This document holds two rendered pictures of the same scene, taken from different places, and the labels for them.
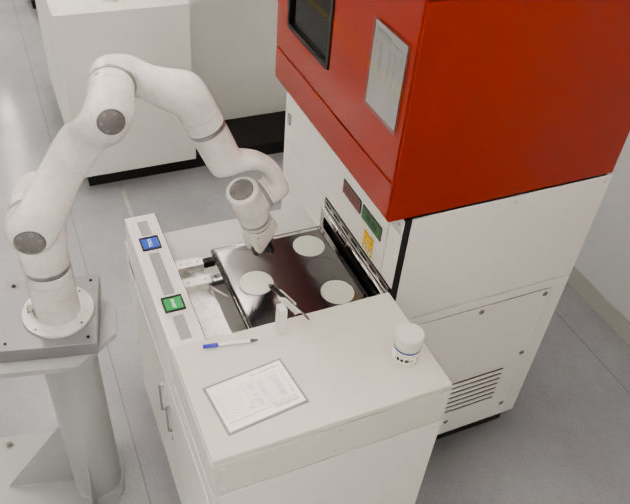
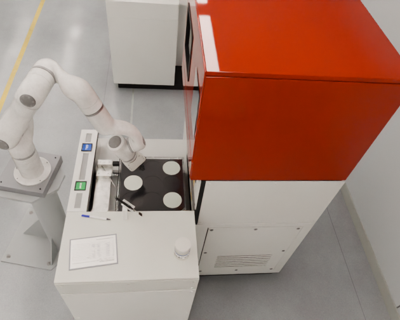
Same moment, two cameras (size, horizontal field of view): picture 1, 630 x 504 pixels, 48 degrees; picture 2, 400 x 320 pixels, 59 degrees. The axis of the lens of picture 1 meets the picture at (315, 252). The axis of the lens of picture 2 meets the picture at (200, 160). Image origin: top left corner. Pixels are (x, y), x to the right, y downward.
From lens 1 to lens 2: 71 cm
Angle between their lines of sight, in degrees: 14
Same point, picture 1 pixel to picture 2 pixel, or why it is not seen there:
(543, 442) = (290, 294)
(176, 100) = (68, 94)
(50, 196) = (10, 124)
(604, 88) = (339, 138)
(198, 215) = (164, 116)
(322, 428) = (117, 281)
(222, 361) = (87, 226)
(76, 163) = (21, 112)
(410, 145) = (200, 146)
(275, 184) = (134, 143)
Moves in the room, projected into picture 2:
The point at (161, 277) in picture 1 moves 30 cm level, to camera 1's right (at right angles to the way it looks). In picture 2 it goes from (82, 168) to (133, 189)
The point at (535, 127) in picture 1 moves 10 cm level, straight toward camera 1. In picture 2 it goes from (287, 150) to (275, 163)
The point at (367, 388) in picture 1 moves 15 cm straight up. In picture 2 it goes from (152, 265) to (152, 251)
